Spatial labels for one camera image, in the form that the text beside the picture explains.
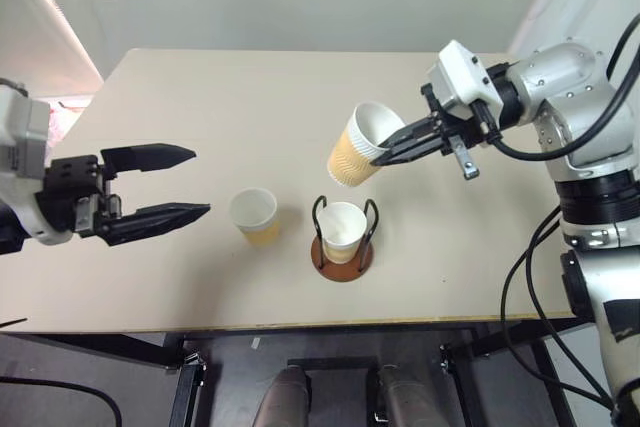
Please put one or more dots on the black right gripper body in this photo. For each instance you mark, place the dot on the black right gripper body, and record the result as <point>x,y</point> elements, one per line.
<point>470,129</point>

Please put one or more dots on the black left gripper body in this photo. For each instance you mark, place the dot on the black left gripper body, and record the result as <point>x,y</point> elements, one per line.
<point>65,187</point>

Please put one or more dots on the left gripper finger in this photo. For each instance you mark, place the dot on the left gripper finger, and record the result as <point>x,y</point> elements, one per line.
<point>155,222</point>
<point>150,156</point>

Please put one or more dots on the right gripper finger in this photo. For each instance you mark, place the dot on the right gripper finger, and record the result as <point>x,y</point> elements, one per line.
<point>417,131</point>
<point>415,151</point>

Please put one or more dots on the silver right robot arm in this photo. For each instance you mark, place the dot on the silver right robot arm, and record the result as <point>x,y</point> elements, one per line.
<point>580,97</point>

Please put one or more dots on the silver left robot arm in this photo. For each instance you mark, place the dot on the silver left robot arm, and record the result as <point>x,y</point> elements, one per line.
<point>9,234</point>

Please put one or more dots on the pink white crumpled bag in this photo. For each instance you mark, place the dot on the pink white crumpled bag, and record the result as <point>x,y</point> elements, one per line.
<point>62,119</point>

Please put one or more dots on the dark rounded robot foot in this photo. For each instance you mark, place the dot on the dark rounded robot foot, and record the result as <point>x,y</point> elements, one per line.
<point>282,397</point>
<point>415,397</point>

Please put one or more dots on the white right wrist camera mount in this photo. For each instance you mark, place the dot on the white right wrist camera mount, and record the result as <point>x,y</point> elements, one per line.
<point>457,79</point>

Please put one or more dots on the black metal table frame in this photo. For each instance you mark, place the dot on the black metal table frame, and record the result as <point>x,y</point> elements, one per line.
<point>125,347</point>

